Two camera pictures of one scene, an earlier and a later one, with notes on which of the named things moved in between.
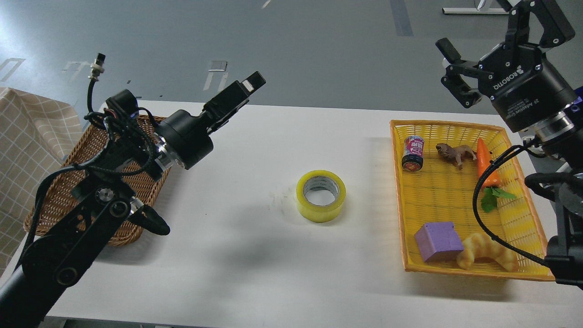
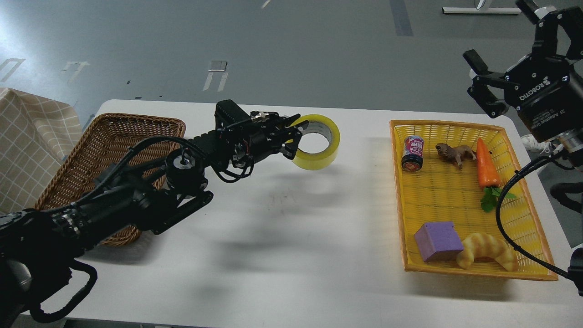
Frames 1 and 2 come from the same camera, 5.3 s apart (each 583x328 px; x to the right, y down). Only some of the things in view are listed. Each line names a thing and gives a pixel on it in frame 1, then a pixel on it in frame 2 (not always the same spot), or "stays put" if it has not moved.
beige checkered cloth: x=38 y=136 stays put
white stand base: x=470 y=10 stays put
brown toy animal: x=459 y=152 stays put
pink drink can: x=412 y=158 stays put
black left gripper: x=187 y=136 → x=266 y=130
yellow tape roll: x=320 y=196 → x=319 y=124
